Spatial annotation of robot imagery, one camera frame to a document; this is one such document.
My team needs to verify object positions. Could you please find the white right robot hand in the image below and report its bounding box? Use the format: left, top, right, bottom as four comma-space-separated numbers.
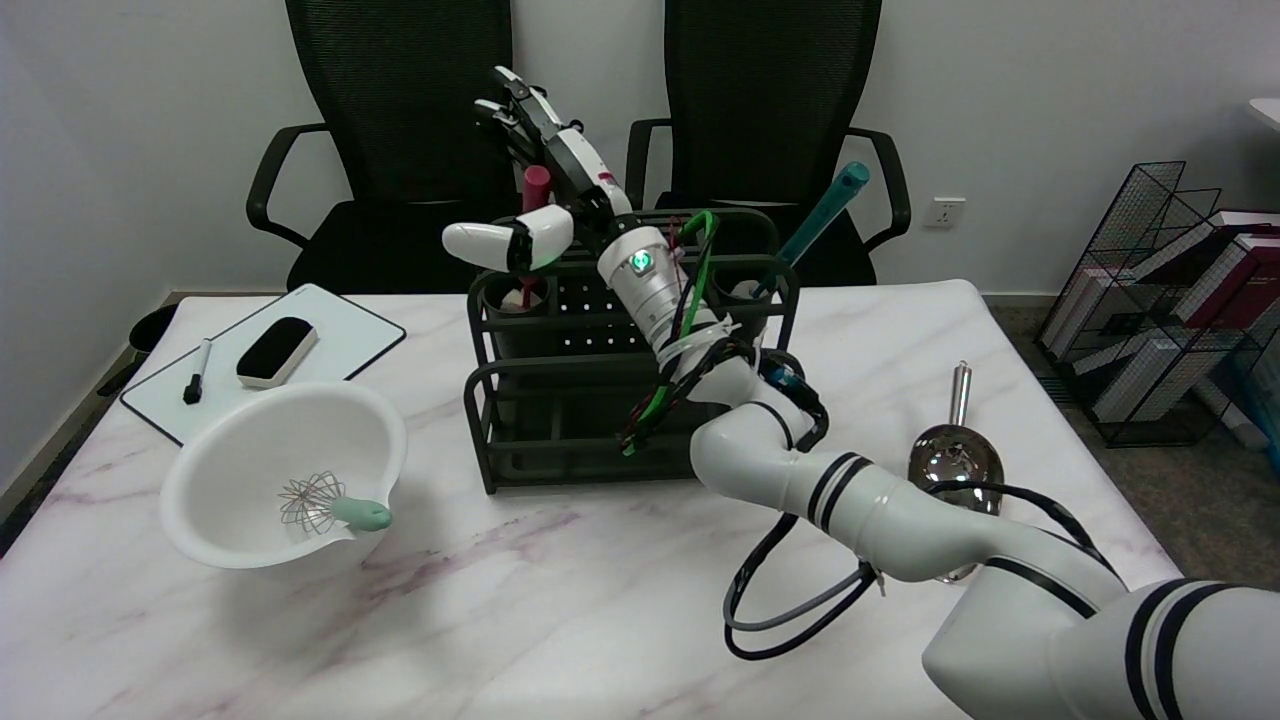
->
442, 65, 636, 276

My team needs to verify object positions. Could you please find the pink sponge bottle brush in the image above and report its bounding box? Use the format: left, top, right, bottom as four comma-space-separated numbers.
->
503, 165, 554, 313

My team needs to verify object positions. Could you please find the teal bottle brush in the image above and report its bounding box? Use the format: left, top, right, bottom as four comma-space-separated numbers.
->
735, 162, 871, 301

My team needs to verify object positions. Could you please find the black mesh office chair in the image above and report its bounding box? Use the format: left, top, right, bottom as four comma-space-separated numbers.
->
625, 0, 913, 288
247, 0, 551, 294

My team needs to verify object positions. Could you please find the dark green dish rack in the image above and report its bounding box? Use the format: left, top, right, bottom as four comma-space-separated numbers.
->
463, 208, 806, 496

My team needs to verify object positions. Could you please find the small white whiteboard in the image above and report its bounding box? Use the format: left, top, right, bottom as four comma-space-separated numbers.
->
120, 283, 408, 446

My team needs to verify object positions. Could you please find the black whiteboard eraser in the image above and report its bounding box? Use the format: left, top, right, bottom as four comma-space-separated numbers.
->
236, 317, 320, 390

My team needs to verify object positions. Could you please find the white plastic mixing bowl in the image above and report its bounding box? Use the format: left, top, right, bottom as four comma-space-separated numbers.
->
160, 380, 408, 571

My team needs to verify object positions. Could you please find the black whiteboard marker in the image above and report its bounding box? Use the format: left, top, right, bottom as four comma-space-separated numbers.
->
183, 338, 214, 406

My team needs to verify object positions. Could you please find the shiny metal scoop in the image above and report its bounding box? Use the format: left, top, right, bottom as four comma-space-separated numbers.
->
908, 362, 1005, 584

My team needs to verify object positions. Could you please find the white book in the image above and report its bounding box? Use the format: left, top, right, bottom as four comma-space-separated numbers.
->
1090, 330, 1216, 423

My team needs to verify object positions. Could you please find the dark maroon book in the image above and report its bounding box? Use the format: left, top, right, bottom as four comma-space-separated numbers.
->
1150, 225, 1280, 336

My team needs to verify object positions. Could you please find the green robot cable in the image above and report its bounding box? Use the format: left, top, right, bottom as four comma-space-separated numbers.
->
620, 210, 723, 458

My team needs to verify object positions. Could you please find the green handled wire whisk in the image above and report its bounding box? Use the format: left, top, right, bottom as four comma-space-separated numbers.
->
277, 472, 394, 536

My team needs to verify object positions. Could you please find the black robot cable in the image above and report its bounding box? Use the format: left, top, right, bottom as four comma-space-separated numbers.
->
722, 480, 1121, 661

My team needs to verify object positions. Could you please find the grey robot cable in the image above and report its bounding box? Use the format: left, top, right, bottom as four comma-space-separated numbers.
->
725, 560, 883, 634

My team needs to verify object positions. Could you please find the black wire mesh rack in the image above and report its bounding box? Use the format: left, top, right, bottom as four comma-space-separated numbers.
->
1035, 160, 1280, 448

